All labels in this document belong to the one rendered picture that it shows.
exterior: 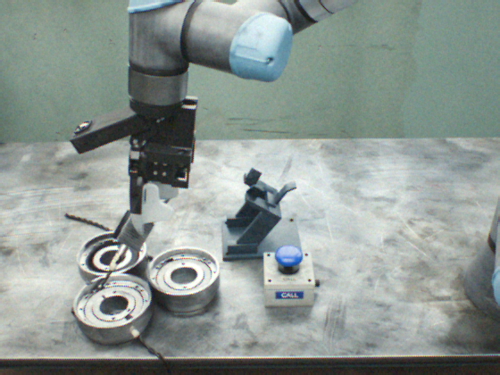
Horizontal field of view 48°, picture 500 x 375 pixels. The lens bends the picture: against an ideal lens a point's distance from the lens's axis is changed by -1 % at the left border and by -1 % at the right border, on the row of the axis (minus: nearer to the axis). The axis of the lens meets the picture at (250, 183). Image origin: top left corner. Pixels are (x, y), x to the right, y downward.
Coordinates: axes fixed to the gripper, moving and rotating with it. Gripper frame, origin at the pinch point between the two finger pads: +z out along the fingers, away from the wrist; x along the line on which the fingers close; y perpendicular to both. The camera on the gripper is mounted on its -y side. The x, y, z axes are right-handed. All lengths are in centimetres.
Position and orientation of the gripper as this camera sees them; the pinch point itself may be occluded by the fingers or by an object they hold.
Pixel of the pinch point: (138, 219)
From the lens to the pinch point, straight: 85.7
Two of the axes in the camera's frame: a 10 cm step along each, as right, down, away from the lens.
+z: -1.2, 8.3, 5.4
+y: 9.9, 1.1, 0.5
